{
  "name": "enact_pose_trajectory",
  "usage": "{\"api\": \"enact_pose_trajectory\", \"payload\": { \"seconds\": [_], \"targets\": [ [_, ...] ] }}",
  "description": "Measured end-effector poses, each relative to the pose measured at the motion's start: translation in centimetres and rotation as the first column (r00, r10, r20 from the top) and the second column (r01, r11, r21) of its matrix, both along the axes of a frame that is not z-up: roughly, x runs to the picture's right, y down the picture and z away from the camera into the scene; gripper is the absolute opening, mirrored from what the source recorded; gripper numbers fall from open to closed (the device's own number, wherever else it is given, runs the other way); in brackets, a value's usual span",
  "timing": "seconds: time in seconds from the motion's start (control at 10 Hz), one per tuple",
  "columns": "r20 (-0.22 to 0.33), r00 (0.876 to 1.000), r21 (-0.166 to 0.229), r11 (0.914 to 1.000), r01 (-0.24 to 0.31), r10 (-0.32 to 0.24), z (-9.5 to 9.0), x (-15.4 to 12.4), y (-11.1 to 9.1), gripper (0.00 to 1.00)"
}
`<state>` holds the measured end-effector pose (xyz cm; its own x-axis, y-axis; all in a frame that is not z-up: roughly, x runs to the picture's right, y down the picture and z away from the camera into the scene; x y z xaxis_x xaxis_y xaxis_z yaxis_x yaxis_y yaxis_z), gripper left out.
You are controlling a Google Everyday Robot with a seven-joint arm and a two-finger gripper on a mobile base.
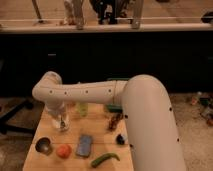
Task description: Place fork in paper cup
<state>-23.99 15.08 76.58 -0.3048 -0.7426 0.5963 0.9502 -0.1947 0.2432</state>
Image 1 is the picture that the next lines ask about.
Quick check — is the green rectangular block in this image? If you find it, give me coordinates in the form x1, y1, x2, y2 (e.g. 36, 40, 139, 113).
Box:
106, 105, 122, 113

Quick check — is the orange round fruit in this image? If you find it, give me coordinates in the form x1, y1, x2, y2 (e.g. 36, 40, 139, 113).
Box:
56, 144, 71, 159

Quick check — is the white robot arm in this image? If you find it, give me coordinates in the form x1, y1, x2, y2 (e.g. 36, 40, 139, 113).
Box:
32, 71, 187, 171

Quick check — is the small black white object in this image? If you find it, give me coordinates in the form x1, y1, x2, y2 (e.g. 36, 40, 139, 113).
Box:
116, 134, 127, 145

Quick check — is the green chili pepper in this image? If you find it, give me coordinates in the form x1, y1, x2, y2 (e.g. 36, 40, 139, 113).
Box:
90, 153, 120, 168

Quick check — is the blue sponge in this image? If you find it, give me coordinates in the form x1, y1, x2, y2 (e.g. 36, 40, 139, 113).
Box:
76, 134, 93, 157

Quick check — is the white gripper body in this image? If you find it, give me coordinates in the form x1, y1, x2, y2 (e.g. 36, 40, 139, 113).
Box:
45, 102, 69, 131

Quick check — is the small metal bowl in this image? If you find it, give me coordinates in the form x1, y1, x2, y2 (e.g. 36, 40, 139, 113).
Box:
35, 137, 52, 155

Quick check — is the green paper cup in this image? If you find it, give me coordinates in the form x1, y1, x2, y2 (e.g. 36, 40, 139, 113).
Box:
77, 103, 88, 117

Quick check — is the black office chair base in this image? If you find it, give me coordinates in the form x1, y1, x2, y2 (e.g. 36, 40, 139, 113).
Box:
0, 99, 35, 135

